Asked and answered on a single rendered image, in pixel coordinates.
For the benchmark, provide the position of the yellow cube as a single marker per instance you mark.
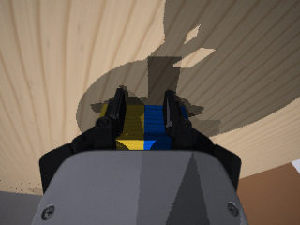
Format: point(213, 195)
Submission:
point(133, 132)

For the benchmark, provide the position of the blue cube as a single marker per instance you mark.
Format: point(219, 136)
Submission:
point(155, 137)

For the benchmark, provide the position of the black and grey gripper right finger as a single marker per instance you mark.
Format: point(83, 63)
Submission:
point(183, 135)

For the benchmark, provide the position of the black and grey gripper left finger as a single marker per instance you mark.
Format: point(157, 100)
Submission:
point(103, 137)

